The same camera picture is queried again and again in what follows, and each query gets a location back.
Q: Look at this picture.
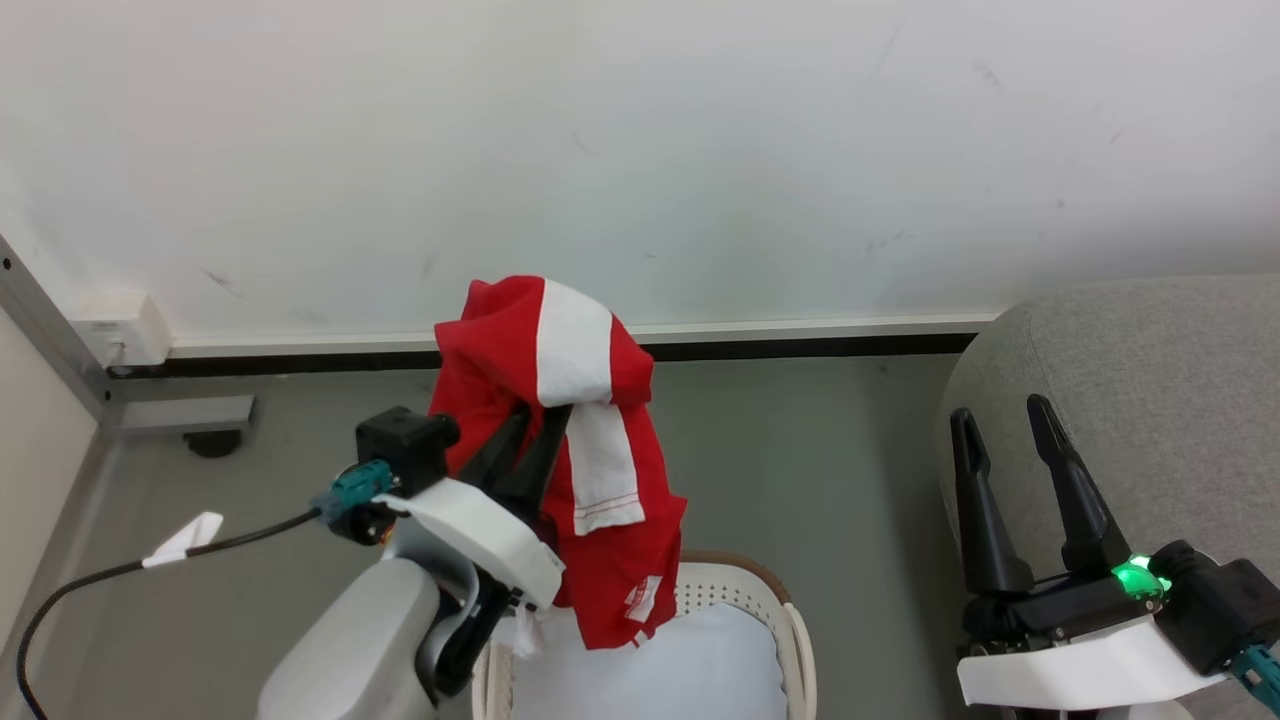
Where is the teal right cable connector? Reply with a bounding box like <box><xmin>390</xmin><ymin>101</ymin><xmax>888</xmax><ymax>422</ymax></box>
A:
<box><xmin>1232</xmin><ymin>645</ymin><xmax>1280</xmax><ymax>716</ymax></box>

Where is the grey fabric sofa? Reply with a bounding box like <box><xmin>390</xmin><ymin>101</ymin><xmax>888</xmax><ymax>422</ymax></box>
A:
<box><xmin>937</xmin><ymin>275</ymin><xmax>1280</xmax><ymax>720</ymax></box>

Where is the teal cable connector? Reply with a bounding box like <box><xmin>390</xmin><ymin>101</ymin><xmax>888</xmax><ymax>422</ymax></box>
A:
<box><xmin>1232</xmin><ymin>645</ymin><xmax>1280</xmax><ymax>716</ymax></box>
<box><xmin>310</xmin><ymin>460</ymin><xmax>396</xmax><ymax>526</ymax></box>

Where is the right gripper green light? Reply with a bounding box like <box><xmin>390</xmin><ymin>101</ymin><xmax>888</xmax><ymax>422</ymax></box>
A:
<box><xmin>950</xmin><ymin>394</ymin><xmax>1231</xmax><ymax>711</ymax></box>

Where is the pale blue cloth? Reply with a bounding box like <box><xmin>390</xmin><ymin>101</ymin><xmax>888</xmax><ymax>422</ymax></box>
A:
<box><xmin>510</xmin><ymin>603</ymin><xmax>789</xmax><ymax>720</ymax></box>

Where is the teal left cable connector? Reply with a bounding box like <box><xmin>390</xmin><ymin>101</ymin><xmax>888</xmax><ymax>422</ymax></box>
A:
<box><xmin>310</xmin><ymin>460</ymin><xmax>396</xmax><ymax>526</ymax></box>

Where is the black cable with white tag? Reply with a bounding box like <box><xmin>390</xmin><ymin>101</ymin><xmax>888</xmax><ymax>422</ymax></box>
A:
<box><xmin>15</xmin><ymin>507</ymin><xmax>326</xmax><ymax>720</ymax></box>

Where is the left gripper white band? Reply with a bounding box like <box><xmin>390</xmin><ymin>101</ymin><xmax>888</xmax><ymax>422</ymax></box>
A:
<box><xmin>375</xmin><ymin>405</ymin><xmax>574</xmax><ymax>699</ymax></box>

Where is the red and white garment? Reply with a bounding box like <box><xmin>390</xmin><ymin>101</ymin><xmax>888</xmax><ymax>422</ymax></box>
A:
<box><xmin>428</xmin><ymin>275</ymin><xmax>689</xmax><ymax>651</ymax></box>

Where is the white wall outlet box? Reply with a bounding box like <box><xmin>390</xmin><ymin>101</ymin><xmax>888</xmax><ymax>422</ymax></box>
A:
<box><xmin>72</xmin><ymin>290</ymin><xmax>173</xmax><ymax>368</ymax></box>

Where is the white and black baseboard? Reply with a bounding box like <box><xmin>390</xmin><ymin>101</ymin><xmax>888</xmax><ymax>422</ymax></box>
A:
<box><xmin>108</xmin><ymin>313</ymin><xmax>1001</xmax><ymax>379</ymax></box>

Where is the grey aluminium frame post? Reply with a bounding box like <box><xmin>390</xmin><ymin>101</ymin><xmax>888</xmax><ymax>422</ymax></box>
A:
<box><xmin>0</xmin><ymin>235</ymin><xmax>126</xmax><ymax>431</ymax></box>

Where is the grey aluminium foot bar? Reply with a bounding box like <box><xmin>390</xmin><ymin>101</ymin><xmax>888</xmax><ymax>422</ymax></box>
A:
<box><xmin>105</xmin><ymin>393</ymin><xmax>256</xmax><ymax>436</ymax></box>

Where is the white perforated laundry basket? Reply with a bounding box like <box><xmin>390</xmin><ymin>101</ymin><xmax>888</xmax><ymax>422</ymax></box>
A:
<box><xmin>472</xmin><ymin>550</ymin><xmax>818</xmax><ymax>720</ymax></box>

